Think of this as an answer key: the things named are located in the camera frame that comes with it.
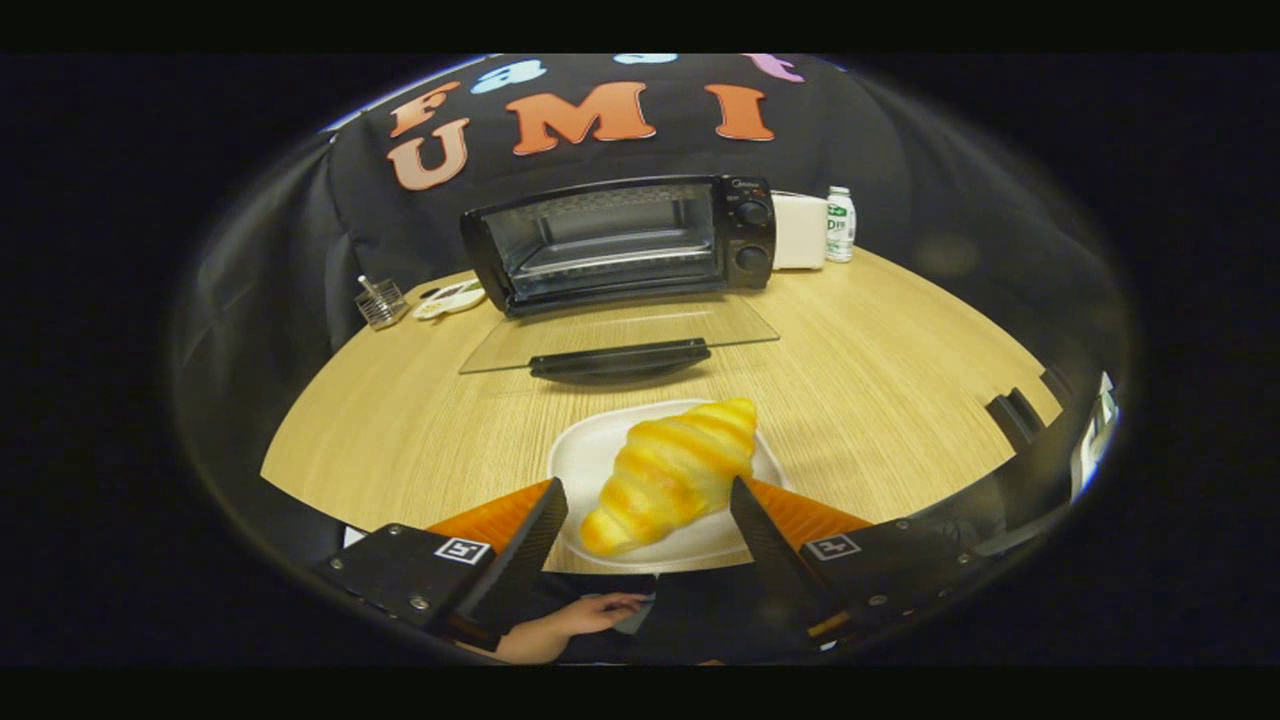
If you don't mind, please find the black device white label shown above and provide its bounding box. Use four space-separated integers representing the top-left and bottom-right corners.
900 365 1121 566

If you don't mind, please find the white pop-up toaster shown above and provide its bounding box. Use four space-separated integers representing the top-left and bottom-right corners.
772 193 829 271

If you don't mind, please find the black toaster oven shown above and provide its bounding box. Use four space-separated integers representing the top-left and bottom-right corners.
458 175 781 386

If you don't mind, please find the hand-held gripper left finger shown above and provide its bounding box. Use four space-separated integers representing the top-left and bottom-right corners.
315 478 569 651

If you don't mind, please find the clear utensil holder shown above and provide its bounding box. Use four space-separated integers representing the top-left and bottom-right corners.
355 276 409 331

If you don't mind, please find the black backdrop cloth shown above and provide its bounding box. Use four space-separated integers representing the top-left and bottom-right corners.
175 54 1131 421

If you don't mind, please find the white bottle green label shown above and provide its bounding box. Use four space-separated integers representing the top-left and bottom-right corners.
825 186 858 264

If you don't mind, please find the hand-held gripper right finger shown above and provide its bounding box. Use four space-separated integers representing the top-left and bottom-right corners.
730 476 991 643

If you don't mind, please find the yellow croissant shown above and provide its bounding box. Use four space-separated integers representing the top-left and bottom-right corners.
580 398 759 558

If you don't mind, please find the white plate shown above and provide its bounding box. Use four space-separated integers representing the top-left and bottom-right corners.
546 400 791 573

